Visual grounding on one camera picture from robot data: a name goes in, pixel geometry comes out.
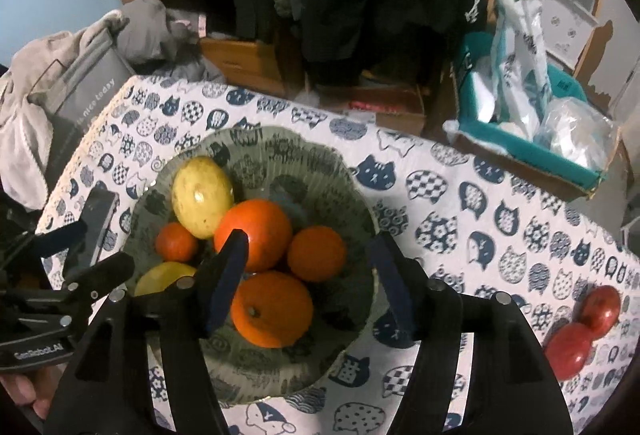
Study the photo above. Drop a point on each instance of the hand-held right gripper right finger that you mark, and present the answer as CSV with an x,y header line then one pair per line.
x,y
395,295

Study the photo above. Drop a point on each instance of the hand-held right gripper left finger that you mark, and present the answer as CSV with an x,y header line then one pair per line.
x,y
225,285

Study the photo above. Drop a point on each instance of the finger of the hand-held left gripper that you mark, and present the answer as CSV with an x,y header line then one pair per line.
x,y
100,225
100,277

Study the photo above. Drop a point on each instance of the large orange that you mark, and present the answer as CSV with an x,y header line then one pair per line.
x,y
260,230
275,315

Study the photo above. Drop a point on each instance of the small tangerine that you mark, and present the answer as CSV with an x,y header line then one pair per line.
x,y
175,242

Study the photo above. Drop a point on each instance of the medium orange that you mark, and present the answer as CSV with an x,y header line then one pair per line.
x,y
316,252

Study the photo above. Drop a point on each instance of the yellow-green pear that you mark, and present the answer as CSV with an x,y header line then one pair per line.
x,y
202,195

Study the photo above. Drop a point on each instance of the patterned glass bowl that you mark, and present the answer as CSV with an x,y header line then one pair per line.
x,y
320,185

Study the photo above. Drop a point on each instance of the person's left hand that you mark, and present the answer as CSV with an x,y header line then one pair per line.
x,y
25,395

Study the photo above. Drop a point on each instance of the cat print tablecloth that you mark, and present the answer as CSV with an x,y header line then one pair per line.
x,y
475,215

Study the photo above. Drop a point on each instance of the light grey cloth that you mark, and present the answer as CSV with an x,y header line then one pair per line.
x,y
20,140

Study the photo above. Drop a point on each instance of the grey printed bag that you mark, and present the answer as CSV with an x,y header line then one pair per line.
x,y
85,85

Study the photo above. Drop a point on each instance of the red apple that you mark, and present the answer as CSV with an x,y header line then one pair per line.
x,y
567,350
600,310

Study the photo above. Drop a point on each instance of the cardboard box with red print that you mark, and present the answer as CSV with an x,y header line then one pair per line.
x,y
385,107

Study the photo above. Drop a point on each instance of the dark grey garment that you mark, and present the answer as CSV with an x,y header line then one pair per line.
x,y
150,35

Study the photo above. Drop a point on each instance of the wooden drawer box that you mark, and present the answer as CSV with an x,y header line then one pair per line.
x,y
240,60

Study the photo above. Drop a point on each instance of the clear plastic bag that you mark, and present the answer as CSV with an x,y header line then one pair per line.
x,y
575,130

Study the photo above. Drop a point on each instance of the teal storage box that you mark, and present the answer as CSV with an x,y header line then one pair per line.
x,y
565,82

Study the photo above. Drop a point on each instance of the tall white plastic bag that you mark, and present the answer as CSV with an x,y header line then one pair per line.
x,y
515,15

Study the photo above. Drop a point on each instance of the white patterned storage box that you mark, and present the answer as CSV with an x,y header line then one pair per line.
x,y
567,25

